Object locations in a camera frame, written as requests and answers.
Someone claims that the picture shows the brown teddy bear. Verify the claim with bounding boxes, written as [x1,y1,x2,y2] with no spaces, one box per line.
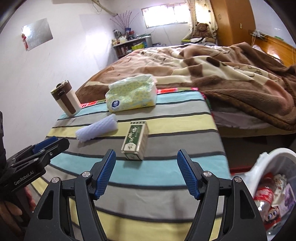
[190,23,216,44]

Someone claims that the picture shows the yellow tissue pack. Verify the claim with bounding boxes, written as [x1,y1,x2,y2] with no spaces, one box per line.
[105,74,158,113]

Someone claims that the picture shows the clear plastic bottle red label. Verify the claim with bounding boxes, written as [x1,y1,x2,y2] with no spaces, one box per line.
[253,173,275,214]

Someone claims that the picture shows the cluttered shelf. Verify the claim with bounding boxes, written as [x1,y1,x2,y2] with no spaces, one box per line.
[111,10,153,58]

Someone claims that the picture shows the floral curtain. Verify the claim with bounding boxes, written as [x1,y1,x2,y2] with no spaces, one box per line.
[186,0,218,37]

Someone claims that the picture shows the purple grape juice carton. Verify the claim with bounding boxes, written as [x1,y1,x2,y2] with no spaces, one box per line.
[278,183,295,217]

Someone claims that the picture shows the white foam net sleeve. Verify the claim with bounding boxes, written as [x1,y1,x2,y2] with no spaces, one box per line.
[75,113,118,142]

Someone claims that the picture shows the white trash bin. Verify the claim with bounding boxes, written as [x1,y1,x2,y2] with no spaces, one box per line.
[244,148,295,240]

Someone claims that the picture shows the red soda can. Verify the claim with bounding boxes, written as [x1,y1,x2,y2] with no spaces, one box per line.
[264,205,280,224]

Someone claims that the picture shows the striped table cloth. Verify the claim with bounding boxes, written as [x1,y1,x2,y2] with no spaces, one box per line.
[31,88,230,240]

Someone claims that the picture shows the brown fleece blanket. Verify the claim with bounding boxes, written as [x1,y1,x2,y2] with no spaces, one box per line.
[76,42,295,131]

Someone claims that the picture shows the left hand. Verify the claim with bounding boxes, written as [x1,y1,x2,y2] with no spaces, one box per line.
[1,187,36,230]

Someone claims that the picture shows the orange wooden wardrobe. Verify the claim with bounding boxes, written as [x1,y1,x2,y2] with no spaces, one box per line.
[211,0,256,46]

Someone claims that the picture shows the green white tall box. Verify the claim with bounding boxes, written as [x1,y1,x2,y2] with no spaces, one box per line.
[121,120,149,161]

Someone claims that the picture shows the brown beige travel mug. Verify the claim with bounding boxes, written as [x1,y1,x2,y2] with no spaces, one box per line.
[51,80,81,117]

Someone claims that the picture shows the wooden headboard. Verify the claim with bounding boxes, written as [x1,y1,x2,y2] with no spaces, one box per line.
[249,31,295,67]

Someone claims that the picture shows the silver wall mirror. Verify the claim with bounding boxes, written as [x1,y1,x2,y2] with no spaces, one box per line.
[21,18,53,51]

